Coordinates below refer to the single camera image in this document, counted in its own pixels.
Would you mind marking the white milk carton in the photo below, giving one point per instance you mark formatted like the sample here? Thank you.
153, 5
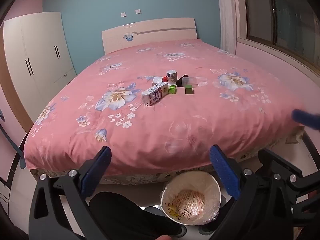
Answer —
155, 95

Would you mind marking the light green cube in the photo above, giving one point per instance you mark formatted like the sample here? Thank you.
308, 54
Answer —
172, 89

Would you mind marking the clear plastic cup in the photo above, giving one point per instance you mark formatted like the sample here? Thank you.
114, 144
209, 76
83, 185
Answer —
191, 82

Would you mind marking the white red striped box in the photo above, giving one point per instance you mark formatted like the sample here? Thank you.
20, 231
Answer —
157, 80

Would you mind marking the white lined waste bin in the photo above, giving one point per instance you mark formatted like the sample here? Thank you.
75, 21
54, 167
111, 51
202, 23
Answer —
175, 215

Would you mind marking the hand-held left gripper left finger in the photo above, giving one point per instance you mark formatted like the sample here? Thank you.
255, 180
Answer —
97, 172

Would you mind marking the orange printed wrapper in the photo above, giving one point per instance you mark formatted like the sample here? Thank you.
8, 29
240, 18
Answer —
191, 202

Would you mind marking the cream wooden headboard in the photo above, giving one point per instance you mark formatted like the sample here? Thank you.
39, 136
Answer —
150, 33

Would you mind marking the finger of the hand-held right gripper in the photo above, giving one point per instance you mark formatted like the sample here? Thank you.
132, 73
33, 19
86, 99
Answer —
282, 162
306, 118

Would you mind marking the pale pink curtain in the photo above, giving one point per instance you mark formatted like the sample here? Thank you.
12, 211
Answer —
230, 17

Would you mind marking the dark framed window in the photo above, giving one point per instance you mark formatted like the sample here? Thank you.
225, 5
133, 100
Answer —
287, 17

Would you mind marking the black foam sleeve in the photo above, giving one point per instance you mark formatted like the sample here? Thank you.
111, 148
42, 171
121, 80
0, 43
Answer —
180, 82

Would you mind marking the dark green cube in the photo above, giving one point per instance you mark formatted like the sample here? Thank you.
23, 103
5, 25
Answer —
189, 90

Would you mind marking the cream wardrobe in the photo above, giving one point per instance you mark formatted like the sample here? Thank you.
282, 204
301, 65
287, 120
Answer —
37, 55

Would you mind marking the white yogurt cup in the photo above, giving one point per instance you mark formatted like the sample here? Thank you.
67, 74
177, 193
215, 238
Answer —
172, 76

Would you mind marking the pink floral bedspread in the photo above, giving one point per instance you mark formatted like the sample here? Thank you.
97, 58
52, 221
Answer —
150, 130

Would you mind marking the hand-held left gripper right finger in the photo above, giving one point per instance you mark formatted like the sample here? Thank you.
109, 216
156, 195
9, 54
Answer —
225, 172

